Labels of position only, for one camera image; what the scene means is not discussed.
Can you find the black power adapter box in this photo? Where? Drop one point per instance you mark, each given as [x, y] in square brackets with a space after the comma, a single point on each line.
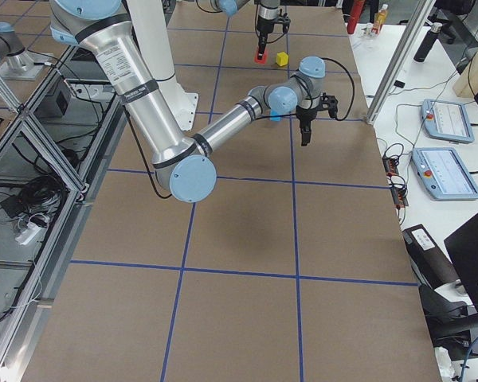
[54, 104]

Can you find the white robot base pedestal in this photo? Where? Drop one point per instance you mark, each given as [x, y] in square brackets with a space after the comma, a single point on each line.
[184, 106]

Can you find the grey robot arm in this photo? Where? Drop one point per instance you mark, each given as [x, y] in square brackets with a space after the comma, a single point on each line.
[130, 43]
[268, 15]

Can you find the upper teach pendant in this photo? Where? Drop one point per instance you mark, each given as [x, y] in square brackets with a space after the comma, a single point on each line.
[446, 120]

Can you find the white power strip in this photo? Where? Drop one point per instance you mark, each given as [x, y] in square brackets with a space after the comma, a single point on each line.
[28, 234]

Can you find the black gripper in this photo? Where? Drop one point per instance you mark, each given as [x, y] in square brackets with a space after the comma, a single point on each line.
[264, 27]
[305, 117]

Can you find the orange drink bottle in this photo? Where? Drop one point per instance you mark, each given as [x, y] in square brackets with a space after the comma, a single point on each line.
[380, 19]

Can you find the upper orange circuit board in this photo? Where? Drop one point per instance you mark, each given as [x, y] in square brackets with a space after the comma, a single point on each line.
[391, 165]

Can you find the black monitor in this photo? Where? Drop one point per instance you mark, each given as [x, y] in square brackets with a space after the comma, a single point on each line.
[462, 247]

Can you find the blue foam block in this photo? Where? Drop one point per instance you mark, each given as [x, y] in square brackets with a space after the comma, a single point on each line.
[275, 117]

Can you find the black box with label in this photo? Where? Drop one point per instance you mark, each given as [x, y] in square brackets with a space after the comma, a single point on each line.
[431, 262]

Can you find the orange circuit board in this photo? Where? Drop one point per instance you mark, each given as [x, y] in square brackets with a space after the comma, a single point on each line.
[399, 193]
[391, 165]

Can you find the aluminium frame rack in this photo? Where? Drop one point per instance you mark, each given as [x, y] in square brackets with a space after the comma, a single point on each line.
[50, 173]

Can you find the red fire extinguisher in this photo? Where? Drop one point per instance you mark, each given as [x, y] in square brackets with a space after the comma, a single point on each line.
[354, 15]

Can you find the third robot arm grey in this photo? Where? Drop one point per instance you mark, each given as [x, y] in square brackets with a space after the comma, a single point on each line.
[16, 62]

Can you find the red foam block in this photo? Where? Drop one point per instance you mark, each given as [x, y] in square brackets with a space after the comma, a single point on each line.
[260, 56]

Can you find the yellow foam block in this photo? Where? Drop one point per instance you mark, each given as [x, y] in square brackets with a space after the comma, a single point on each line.
[282, 59]

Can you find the teach pendant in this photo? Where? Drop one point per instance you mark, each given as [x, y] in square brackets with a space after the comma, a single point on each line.
[446, 120]
[443, 174]

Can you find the aluminium frame post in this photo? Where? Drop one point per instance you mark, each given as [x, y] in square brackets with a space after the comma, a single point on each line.
[401, 52]

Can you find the lower teach pendant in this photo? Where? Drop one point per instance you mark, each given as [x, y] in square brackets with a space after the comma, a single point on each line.
[443, 174]

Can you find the lower orange circuit board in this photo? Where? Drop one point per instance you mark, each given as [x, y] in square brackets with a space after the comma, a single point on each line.
[399, 193]

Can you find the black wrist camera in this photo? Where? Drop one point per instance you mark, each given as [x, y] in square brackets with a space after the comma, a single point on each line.
[285, 21]
[330, 104]

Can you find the black water bottle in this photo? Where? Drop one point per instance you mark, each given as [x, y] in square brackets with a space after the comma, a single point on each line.
[427, 42]

